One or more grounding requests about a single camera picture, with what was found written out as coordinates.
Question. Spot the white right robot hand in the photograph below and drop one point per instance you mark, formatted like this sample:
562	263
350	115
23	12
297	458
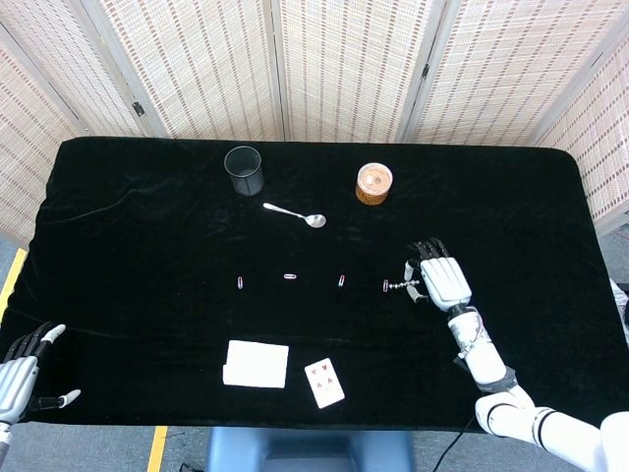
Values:
444	282

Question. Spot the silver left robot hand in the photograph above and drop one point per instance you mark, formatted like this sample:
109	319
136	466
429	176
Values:
15	383

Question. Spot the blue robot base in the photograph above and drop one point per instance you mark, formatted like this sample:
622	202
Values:
304	450

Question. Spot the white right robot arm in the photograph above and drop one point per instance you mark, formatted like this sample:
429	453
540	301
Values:
484	359

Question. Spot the orange jar with clear lid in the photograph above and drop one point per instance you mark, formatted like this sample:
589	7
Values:
373	194

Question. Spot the silver metal spoon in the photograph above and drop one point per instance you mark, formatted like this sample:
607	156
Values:
314	221

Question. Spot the hearts playing card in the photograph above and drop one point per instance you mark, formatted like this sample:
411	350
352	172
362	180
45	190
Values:
324	383

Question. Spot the black white object beside table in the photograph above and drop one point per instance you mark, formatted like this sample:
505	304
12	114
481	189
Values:
623	305

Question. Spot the black velvet tablecloth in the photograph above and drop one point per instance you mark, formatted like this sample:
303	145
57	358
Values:
147	246

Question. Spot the white card box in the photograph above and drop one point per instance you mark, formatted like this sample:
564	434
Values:
255	364

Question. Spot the woven folding screen panel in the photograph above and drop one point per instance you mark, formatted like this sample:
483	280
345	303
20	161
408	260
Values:
604	147
24	147
64	54
196	69
344	69
506	69

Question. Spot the black screen hinge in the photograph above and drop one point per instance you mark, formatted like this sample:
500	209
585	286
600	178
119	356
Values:
425	70
138	108

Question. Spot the black mesh pen cup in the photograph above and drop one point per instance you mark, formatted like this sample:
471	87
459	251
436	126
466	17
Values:
245	184

